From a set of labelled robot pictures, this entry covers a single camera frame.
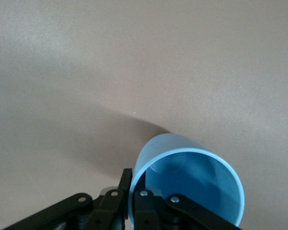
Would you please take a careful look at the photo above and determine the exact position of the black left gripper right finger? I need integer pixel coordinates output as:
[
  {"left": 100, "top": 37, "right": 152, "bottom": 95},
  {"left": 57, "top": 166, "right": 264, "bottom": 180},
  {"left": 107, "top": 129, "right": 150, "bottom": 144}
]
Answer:
[{"left": 133, "top": 167, "right": 243, "bottom": 230}]

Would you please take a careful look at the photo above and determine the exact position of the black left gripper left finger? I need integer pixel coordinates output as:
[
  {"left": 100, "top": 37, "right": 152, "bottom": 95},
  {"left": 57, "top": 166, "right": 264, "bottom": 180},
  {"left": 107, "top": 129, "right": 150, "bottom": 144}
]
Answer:
[{"left": 1, "top": 168, "right": 133, "bottom": 230}]

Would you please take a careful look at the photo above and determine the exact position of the blue cup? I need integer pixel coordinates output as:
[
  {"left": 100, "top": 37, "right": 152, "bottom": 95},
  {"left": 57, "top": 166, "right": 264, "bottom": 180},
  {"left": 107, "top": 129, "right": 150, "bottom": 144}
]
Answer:
[{"left": 128, "top": 133, "right": 246, "bottom": 229}]

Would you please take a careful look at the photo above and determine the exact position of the brown table cover sheet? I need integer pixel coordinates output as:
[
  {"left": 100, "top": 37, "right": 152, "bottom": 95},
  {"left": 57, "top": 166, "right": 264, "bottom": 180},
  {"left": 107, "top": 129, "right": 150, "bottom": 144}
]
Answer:
[{"left": 0, "top": 0, "right": 288, "bottom": 230}]

